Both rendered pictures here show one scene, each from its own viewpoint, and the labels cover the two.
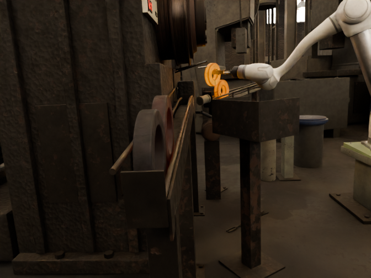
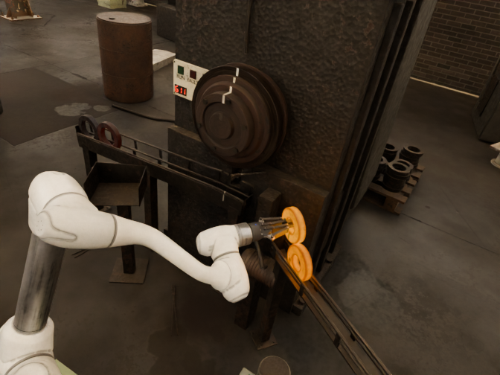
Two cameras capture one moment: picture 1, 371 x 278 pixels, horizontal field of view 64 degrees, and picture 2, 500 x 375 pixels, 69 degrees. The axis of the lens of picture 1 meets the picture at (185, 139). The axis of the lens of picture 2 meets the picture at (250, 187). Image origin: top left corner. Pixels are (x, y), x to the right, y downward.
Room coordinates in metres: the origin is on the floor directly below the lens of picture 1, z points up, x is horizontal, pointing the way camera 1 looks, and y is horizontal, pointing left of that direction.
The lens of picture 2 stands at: (2.36, -1.37, 1.81)
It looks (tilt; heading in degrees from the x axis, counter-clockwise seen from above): 35 degrees down; 113
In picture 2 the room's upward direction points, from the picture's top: 9 degrees clockwise
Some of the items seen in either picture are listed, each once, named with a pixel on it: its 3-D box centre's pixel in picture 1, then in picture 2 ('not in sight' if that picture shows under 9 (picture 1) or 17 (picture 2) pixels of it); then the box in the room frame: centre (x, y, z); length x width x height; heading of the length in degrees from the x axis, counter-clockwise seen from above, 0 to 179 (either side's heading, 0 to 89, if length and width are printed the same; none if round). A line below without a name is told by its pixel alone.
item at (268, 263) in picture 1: (254, 187); (121, 227); (1.14, -0.27, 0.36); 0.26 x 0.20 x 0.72; 31
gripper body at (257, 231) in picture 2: (233, 71); (259, 230); (1.99, -0.33, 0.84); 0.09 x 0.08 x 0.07; 51
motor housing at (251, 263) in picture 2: (212, 158); (256, 294); (1.98, -0.17, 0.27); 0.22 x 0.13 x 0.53; 176
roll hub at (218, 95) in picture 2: (201, 18); (223, 124); (1.65, -0.11, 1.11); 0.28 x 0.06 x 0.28; 176
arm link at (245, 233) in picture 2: (243, 71); (242, 234); (1.94, -0.39, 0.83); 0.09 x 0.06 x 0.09; 141
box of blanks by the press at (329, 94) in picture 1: (293, 106); not in sight; (4.01, -1.48, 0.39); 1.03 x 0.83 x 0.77; 101
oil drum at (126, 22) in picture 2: not in sight; (126, 57); (-0.81, 1.83, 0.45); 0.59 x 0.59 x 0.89
